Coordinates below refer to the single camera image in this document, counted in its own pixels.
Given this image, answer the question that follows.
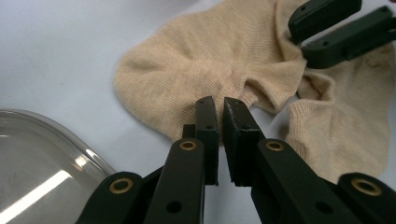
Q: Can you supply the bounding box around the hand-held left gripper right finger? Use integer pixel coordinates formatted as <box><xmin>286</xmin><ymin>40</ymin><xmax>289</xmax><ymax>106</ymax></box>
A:
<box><xmin>223</xmin><ymin>96</ymin><xmax>362</xmax><ymax>224</ymax></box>

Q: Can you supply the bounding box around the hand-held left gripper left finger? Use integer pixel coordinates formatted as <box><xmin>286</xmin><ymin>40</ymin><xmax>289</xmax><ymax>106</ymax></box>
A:
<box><xmin>143</xmin><ymin>95</ymin><xmax>220</xmax><ymax>224</ymax></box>

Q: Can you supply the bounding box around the beige sock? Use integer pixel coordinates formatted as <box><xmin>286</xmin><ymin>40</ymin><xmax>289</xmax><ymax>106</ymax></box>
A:
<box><xmin>113</xmin><ymin>0</ymin><xmax>309</xmax><ymax>143</ymax></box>
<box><xmin>286</xmin><ymin>41</ymin><xmax>396</xmax><ymax>185</ymax></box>

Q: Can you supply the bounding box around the translucent grey box lid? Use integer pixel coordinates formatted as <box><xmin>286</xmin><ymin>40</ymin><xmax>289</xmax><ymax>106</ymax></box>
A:
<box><xmin>0</xmin><ymin>108</ymin><xmax>117</xmax><ymax>224</ymax></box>

